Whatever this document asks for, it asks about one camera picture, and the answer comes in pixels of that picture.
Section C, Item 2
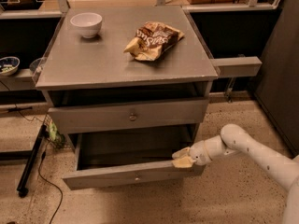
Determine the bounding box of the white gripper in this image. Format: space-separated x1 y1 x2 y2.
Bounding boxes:
172 139 225 168

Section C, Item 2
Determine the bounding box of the grey drawer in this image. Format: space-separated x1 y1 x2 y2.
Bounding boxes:
64 127 204 189
49 98 208 133

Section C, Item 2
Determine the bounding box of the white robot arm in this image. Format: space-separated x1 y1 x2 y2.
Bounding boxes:
172 124 299 224

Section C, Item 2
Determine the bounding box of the grey drawer cabinet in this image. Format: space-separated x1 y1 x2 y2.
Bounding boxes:
35 5 219 183

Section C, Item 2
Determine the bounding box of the grey top drawer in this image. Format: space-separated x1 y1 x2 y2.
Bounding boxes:
49 98 208 133

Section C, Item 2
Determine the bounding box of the grey side shelf right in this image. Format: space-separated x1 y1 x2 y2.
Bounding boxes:
211 56 262 78

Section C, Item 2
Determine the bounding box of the grey side shelf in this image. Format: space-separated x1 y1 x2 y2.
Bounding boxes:
211 56 262 78
0 69 36 91

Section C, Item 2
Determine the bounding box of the brown snack chip bag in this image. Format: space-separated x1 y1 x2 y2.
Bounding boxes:
123 21 185 62

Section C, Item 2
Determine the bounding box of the white ceramic bowl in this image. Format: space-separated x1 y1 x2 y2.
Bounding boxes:
70 12 103 38

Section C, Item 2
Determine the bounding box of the black table leg bar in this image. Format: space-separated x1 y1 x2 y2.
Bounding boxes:
17 124 47 198

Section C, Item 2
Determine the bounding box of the clear glass bowl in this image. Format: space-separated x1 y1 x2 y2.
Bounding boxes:
29 57 46 73

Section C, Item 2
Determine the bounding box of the grey side shelf left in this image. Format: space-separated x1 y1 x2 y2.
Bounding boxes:
0 69 36 91

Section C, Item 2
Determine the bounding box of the blue patterned bowl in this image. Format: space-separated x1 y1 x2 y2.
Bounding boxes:
0 56 20 77

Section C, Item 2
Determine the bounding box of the green item in wire basket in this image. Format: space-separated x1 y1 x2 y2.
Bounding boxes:
48 120 65 148

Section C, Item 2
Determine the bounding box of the black floor cable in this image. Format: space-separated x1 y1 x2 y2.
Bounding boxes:
0 77 64 224

